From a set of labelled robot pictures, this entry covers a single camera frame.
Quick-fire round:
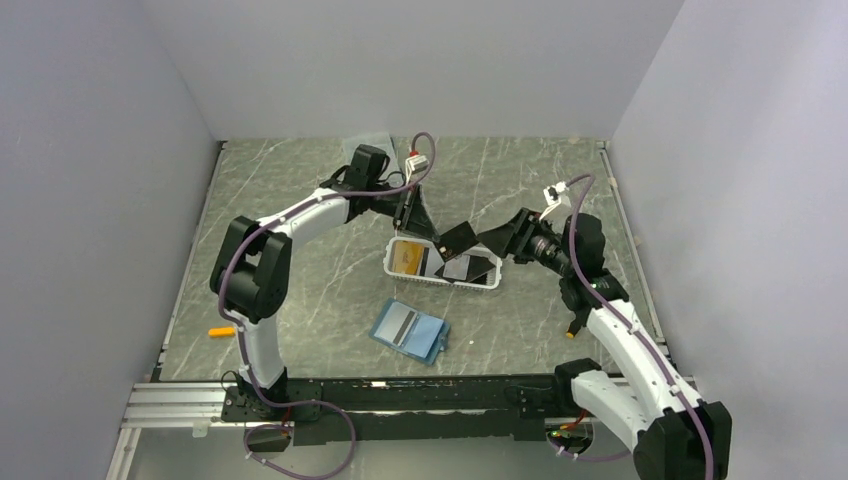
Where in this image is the white plastic basket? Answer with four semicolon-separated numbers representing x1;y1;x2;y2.
383;236;503;290

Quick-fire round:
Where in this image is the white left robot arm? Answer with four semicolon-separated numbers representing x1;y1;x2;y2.
209;144;439;420

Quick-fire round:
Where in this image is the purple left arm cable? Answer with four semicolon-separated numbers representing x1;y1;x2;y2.
217;132;437;478

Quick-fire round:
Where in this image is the yellow black screwdriver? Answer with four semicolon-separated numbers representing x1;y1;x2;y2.
566;312;588;339

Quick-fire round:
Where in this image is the white striped credit card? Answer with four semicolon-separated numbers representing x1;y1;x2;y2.
373;300;420;346

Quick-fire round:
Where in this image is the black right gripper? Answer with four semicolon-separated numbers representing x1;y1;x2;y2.
477;207;575;277

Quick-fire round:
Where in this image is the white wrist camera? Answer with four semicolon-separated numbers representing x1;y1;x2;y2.
403;150;430;185
540;181;571;219

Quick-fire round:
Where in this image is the black credit card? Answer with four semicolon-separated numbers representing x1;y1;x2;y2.
434;221;478;263

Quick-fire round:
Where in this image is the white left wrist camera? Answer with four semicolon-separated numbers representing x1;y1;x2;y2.
403;150;430;185

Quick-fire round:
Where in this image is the blue card holder wallet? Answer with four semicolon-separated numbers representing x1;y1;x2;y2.
369;298;451;366

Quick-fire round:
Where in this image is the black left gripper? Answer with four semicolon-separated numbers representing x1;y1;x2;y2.
367;181;440;244

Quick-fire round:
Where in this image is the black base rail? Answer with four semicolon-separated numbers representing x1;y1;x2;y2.
221;374;590;446

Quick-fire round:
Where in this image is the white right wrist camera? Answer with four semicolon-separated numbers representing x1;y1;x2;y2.
540;181;571;219

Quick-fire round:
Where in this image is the clear plastic screw box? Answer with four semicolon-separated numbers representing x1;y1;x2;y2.
342;132;394;151

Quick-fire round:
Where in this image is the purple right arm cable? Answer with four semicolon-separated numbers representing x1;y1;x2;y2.
556;174;717;480

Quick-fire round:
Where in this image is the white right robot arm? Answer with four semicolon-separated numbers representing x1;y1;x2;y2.
477;208;732;479

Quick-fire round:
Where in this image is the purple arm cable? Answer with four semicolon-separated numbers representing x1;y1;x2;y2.
556;174;717;480
217;132;437;478

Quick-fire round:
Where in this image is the orange handled screwdriver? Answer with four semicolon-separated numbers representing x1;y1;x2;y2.
208;326;237;339

